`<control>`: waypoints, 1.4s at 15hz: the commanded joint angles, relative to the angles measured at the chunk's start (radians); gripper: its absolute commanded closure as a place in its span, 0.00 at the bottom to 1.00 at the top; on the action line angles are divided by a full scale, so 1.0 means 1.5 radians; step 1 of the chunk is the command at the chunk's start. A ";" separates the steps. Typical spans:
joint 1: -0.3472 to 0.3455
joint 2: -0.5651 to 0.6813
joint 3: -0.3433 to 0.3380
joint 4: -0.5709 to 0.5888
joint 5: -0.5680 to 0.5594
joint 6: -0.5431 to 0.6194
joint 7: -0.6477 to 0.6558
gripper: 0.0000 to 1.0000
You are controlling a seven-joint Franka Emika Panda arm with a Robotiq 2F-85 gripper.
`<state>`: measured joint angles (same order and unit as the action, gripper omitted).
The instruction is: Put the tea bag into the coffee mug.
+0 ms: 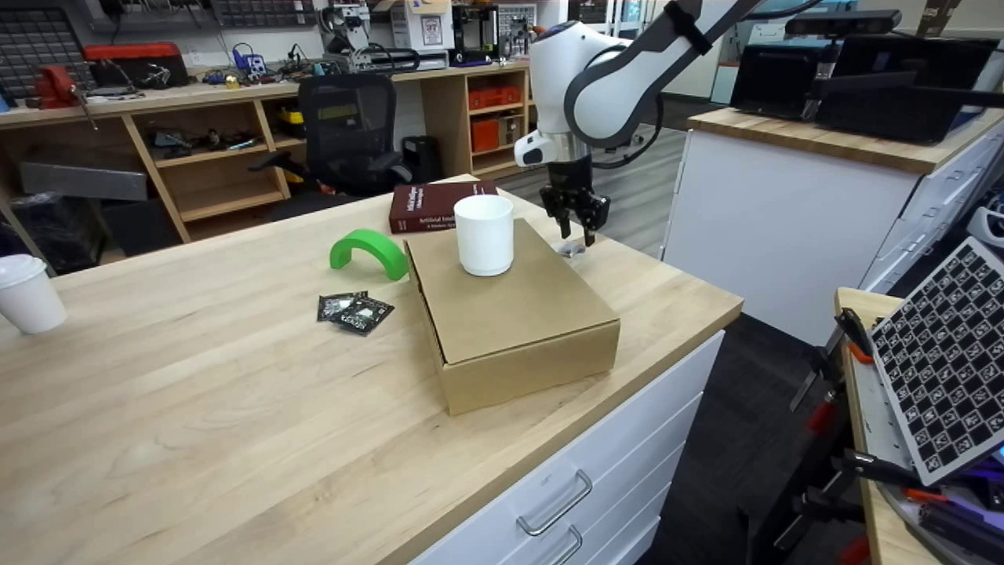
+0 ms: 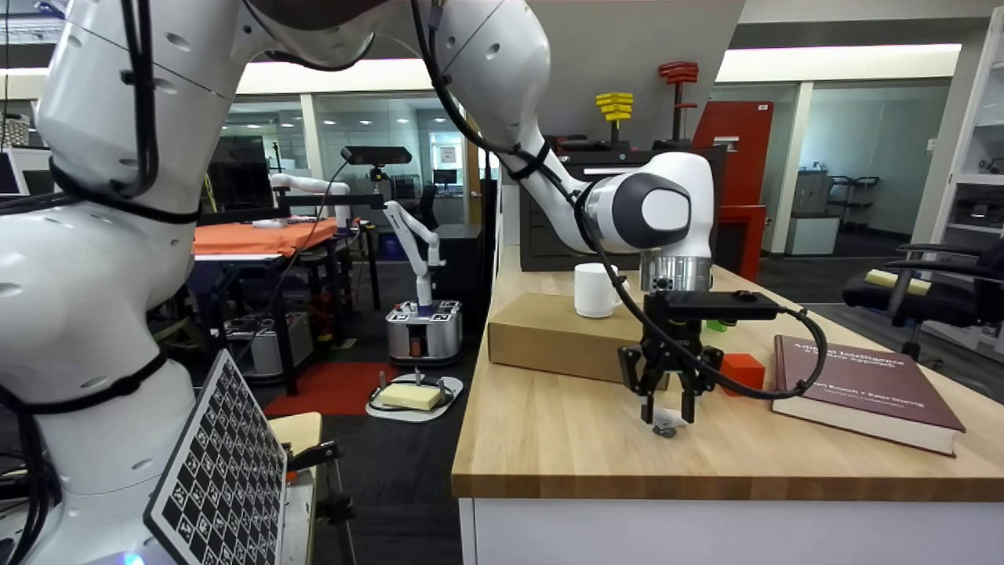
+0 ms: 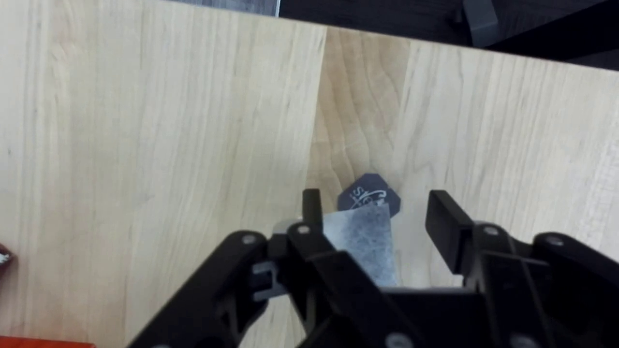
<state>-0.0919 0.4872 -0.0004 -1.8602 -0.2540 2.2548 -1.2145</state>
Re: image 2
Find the small wooden side table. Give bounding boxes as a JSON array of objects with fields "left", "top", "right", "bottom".
[{"left": 262, "top": 409, "right": 327, "bottom": 463}]

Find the white shelf unit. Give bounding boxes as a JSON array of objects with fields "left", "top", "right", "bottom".
[{"left": 907, "top": 28, "right": 1004, "bottom": 254}]

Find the dark red hardcover book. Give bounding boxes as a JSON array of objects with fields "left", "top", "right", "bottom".
[{"left": 769, "top": 333, "right": 967, "bottom": 462}]

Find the red machine cabinet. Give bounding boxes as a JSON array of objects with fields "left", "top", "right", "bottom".
[{"left": 687, "top": 97, "right": 777, "bottom": 286}]

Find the brown cardboard box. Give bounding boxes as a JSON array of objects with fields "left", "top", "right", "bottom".
[{"left": 485, "top": 289, "right": 679, "bottom": 389}]

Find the orange top table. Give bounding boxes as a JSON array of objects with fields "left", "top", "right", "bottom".
[{"left": 188, "top": 213, "right": 345, "bottom": 264}]

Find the black stereo camera bar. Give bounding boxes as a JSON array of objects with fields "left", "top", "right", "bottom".
[{"left": 338, "top": 141, "right": 414, "bottom": 168}]

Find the white coffee mug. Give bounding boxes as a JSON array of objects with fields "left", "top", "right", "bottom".
[{"left": 570, "top": 259, "right": 624, "bottom": 323}]

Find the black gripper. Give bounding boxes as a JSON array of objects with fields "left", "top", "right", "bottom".
[{"left": 615, "top": 315, "right": 727, "bottom": 427}]

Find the red floor mat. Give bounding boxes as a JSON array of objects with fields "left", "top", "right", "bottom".
[{"left": 262, "top": 357, "right": 397, "bottom": 421}]

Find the black white checkerboard panel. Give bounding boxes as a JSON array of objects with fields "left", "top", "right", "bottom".
[{"left": 140, "top": 348, "right": 293, "bottom": 565}]

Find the black computer monitor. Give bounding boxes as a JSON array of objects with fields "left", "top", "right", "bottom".
[{"left": 201, "top": 131, "right": 282, "bottom": 219}]

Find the red cube block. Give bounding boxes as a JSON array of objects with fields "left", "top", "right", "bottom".
[{"left": 718, "top": 350, "right": 769, "bottom": 395}]

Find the yellow sign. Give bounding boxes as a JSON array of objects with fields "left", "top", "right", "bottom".
[{"left": 593, "top": 88, "right": 638, "bottom": 128}]

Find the black robot wrist cable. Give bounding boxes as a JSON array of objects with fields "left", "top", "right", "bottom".
[{"left": 408, "top": 0, "right": 832, "bottom": 402}]

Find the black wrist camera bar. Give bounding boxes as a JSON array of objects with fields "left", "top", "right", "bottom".
[{"left": 641, "top": 289, "right": 781, "bottom": 323}]

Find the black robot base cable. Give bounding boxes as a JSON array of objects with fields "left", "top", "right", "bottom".
[{"left": 44, "top": 0, "right": 205, "bottom": 227}]

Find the yellow sponge on plate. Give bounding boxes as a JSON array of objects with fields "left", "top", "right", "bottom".
[{"left": 363, "top": 371, "right": 466, "bottom": 427}]

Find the red sign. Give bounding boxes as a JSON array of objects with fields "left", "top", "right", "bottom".
[{"left": 655, "top": 60, "right": 704, "bottom": 88}]

